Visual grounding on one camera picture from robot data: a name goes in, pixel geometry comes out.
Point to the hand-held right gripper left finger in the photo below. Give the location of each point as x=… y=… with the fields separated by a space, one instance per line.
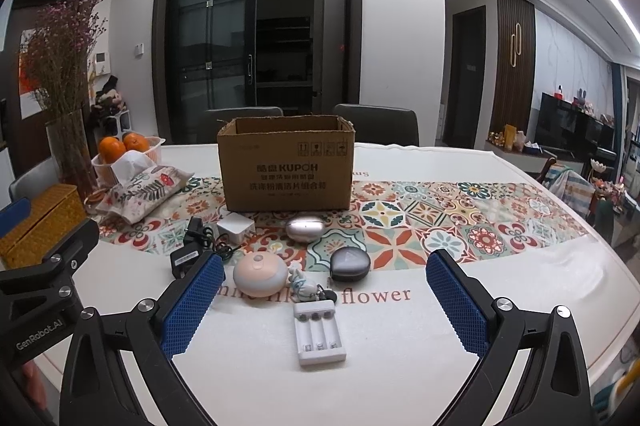
x=195 y=301

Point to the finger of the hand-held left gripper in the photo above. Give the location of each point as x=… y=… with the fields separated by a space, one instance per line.
x=15 y=216
x=70 y=243

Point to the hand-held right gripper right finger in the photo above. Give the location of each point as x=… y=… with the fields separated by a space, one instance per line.
x=455 y=306

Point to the brown cardboard box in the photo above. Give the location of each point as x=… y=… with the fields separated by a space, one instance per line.
x=285 y=176

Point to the yellow woven box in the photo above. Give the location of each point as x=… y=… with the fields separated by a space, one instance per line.
x=45 y=226

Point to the light grey chair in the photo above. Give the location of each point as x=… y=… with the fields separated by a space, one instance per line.
x=32 y=181

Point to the small brown wooden item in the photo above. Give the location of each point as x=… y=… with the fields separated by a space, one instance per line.
x=96 y=197

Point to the pink round device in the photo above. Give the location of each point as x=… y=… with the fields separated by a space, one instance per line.
x=260 y=278

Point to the white plastic basket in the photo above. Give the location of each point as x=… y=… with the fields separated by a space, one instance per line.
x=102 y=173

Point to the white cube charger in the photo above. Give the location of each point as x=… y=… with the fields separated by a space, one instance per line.
x=235 y=228

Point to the glass vase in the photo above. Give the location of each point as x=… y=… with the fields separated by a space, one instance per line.
x=70 y=150

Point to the white patterned tablecloth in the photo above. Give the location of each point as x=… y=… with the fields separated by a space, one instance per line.
x=425 y=226

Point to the floral fabric tissue cover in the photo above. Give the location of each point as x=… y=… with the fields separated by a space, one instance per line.
x=145 y=193

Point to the white tissue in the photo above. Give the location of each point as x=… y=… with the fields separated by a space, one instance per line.
x=132 y=163

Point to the orange fruit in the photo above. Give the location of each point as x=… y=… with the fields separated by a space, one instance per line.
x=136 y=141
x=111 y=149

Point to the dark grey earbuds case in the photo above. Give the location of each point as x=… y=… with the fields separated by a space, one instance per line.
x=350 y=263

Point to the white battery charger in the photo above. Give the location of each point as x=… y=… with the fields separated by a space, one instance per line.
x=317 y=336

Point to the white small shelf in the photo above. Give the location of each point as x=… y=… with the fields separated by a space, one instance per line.
x=117 y=123

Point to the silver egg-shaped case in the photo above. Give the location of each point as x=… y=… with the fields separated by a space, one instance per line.
x=306 y=228

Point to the pile of stuffed toys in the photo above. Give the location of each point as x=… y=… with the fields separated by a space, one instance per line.
x=110 y=98

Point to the chair with striped cloth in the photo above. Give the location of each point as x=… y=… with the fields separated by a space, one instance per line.
x=570 y=186

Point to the dark chair back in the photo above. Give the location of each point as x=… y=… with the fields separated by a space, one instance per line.
x=240 y=125

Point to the dark dining chair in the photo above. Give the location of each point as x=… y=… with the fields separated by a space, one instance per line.
x=385 y=125

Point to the black television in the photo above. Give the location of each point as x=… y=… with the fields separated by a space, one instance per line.
x=570 y=123

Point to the dark interior door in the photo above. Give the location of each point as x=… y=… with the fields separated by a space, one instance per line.
x=465 y=75

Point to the wooden slatted cabinet door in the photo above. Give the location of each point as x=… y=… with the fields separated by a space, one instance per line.
x=512 y=65

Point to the dark sliding glass door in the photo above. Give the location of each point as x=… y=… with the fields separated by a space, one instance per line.
x=215 y=30

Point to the grey refrigerator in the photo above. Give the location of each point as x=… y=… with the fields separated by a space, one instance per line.
x=330 y=35

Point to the orange wall painting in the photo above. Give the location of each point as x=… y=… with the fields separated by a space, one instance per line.
x=32 y=75

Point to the white wall intercom panel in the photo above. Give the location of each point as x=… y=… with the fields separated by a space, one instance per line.
x=101 y=63

